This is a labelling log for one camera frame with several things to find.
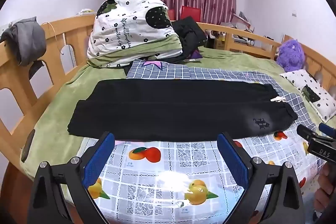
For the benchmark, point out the white flower print pillow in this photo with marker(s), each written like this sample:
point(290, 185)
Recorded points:
point(320, 106)

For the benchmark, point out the pile of black clothes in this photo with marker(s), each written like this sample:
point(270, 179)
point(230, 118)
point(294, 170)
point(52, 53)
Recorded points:
point(189, 32)

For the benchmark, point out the folded white flower quilt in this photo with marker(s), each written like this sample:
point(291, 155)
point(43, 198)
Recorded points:
point(126, 29)

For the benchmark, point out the black pants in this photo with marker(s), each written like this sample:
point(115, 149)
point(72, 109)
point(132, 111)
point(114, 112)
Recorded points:
point(157, 113)

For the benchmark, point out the person's right hand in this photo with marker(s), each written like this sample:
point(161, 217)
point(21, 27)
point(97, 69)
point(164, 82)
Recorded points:
point(326, 187)

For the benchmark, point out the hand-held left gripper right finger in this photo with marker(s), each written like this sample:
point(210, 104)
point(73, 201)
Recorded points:
point(233, 161)

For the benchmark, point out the pile of papers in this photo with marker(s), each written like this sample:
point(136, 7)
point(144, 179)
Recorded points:
point(240, 20)

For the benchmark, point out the wooden bed frame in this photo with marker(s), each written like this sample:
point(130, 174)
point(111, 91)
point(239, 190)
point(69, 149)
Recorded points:
point(15, 77)

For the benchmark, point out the green fleece blanket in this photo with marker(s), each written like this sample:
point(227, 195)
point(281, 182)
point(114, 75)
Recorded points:
point(60, 108)

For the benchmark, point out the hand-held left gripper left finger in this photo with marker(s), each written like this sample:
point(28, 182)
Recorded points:
point(98, 161)

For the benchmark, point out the small red chair back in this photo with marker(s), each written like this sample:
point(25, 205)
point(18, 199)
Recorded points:
point(170, 14)

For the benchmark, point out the purple plush toy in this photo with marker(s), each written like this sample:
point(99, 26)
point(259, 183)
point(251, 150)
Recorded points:
point(290, 54)

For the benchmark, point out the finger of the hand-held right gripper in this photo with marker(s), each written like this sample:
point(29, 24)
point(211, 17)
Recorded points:
point(307, 131)
point(328, 130)

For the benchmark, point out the yellow white packet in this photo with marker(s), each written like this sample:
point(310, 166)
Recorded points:
point(85, 11)

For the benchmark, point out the fruit print plastic mat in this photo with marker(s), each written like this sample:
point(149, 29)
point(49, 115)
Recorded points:
point(168, 161)

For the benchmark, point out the cardboard box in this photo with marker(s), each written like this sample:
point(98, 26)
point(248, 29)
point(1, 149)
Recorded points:
point(220, 43)

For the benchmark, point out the grey garment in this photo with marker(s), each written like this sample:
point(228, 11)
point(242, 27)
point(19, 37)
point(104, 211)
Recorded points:
point(26, 40)

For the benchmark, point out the purple cloth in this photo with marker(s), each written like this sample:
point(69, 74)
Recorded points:
point(195, 54)

